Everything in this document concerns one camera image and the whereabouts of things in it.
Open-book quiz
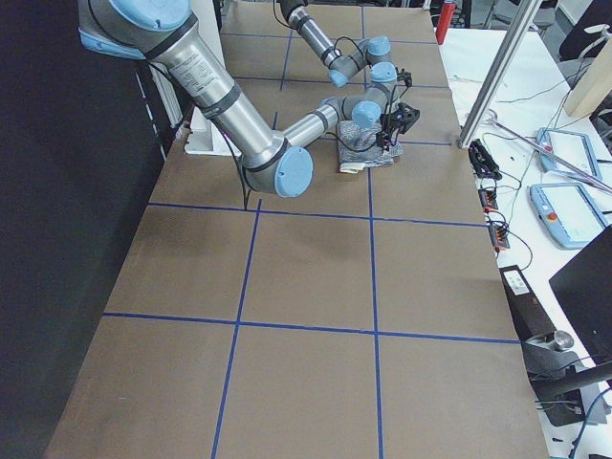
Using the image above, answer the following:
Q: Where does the orange black connector strip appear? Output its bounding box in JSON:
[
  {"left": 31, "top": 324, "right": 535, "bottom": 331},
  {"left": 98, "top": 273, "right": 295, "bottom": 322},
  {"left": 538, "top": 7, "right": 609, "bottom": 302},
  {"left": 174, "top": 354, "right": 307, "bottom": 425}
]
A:
[{"left": 478, "top": 188, "right": 510, "bottom": 253}]

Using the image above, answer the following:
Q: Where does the metal reacher grabber tool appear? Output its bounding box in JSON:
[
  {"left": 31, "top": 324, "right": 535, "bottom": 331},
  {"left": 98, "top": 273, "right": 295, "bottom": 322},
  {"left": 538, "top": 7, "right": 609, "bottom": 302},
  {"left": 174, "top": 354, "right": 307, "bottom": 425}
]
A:
[{"left": 483, "top": 109, "right": 611, "bottom": 194}]

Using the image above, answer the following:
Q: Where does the black monitor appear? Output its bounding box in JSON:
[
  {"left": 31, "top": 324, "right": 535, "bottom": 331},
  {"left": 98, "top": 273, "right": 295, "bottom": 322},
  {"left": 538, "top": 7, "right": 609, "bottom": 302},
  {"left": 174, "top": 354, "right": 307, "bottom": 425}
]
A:
[{"left": 549, "top": 228, "right": 612, "bottom": 363}]

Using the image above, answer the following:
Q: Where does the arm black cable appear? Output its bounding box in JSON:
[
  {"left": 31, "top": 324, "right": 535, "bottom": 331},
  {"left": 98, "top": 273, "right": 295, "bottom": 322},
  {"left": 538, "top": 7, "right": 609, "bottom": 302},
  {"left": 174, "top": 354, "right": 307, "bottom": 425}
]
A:
[{"left": 147, "top": 61, "right": 345, "bottom": 212}]

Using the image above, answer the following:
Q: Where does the blue white striped polo shirt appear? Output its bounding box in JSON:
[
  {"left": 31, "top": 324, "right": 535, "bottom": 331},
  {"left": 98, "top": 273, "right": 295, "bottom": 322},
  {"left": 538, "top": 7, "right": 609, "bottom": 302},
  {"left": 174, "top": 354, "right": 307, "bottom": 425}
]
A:
[{"left": 337, "top": 120, "right": 404, "bottom": 174}]

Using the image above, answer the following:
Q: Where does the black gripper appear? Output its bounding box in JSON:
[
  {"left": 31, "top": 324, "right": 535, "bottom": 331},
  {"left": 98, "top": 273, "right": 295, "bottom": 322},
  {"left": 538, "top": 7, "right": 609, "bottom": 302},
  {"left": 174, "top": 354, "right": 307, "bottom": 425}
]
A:
[
  {"left": 376, "top": 102, "right": 420, "bottom": 149},
  {"left": 396, "top": 68, "right": 413, "bottom": 89}
]

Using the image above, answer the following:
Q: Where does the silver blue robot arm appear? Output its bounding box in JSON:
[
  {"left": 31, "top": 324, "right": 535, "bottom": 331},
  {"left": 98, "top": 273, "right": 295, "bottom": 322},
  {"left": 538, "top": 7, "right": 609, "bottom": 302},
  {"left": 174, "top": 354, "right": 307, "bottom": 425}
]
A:
[
  {"left": 279, "top": 1, "right": 398, "bottom": 88},
  {"left": 78, "top": 1, "right": 420, "bottom": 198}
]

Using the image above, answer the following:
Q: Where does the black handheld tool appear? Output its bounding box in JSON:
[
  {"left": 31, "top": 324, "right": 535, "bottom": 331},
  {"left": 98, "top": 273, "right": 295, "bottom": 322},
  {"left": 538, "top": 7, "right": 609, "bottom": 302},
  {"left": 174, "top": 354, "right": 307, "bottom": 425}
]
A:
[{"left": 468, "top": 139, "right": 503, "bottom": 181}]

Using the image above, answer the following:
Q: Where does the aluminium frame post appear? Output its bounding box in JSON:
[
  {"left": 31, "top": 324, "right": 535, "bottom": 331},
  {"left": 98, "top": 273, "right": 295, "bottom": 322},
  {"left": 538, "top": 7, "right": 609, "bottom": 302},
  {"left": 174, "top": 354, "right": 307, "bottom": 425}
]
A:
[{"left": 458, "top": 0, "right": 542, "bottom": 148}]

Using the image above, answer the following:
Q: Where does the black camera mount with knob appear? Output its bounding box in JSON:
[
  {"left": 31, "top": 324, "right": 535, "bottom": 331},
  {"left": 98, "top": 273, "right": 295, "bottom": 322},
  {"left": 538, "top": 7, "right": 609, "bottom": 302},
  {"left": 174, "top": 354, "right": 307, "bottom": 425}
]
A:
[{"left": 521, "top": 337, "right": 611, "bottom": 401}]

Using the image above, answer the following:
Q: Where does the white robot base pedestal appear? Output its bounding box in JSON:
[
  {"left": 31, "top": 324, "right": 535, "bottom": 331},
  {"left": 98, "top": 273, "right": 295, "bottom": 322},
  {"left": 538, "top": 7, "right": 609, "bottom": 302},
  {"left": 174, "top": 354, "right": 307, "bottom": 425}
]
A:
[{"left": 185, "top": 107, "right": 231, "bottom": 157}]

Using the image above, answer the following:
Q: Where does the black box with label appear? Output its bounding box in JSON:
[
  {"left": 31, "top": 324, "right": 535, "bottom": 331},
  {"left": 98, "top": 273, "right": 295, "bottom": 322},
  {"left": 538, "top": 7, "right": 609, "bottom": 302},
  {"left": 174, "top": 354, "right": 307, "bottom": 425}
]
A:
[{"left": 499, "top": 265, "right": 556, "bottom": 341}]

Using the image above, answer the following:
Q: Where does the far blue teach pendant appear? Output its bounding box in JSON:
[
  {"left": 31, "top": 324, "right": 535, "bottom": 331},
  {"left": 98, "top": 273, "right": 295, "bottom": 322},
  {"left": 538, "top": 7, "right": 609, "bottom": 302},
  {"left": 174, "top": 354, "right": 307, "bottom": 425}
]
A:
[{"left": 536, "top": 128, "right": 601, "bottom": 180}]

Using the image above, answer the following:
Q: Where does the near blue teach pendant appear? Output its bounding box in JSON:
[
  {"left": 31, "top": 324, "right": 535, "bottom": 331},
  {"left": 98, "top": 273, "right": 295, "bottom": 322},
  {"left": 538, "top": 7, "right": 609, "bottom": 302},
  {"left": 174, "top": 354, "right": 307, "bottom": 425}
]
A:
[{"left": 529, "top": 183, "right": 608, "bottom": 250}]

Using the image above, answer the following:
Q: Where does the red cylinder tube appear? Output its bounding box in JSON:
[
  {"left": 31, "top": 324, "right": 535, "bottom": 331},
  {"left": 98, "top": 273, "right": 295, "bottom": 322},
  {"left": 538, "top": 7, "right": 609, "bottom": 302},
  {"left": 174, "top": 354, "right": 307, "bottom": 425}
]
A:
[{"left": 435, "top": 0, "right": 456, "bottom": 45}]

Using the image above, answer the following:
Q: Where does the blue teach pendant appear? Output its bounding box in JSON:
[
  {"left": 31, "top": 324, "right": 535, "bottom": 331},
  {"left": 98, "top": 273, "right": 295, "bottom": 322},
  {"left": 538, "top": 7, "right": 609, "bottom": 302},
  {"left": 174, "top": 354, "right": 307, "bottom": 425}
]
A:
[
  {"left": 529, "top": 183, "right": 608, "bottom": 250},
  {"left": 536, "top": 128, "right": 601, "bottom": 180}
]

